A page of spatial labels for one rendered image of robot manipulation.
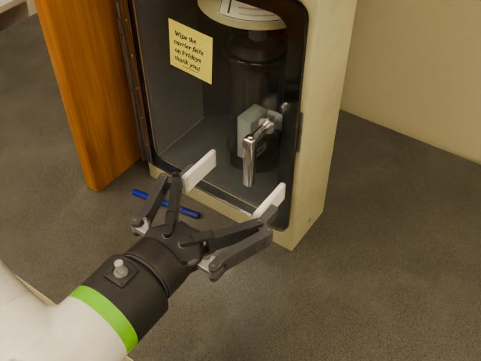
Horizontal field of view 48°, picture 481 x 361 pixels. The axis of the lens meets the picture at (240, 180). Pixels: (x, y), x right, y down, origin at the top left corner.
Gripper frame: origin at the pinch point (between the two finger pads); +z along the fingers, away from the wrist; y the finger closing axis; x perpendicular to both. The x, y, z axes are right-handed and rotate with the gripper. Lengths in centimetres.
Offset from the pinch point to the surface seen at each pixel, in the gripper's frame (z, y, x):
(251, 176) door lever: 1.5, -0.8, 0.0
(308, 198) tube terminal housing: 11.4, -5.4, 10.4
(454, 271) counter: 19.4, -29.4, 20.3
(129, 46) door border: 6.3, 25.0, -9.4
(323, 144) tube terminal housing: 14.2, -5.4, 0.8
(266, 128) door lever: 5.3, -0.7, -6.1
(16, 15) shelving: 50, 126, 35
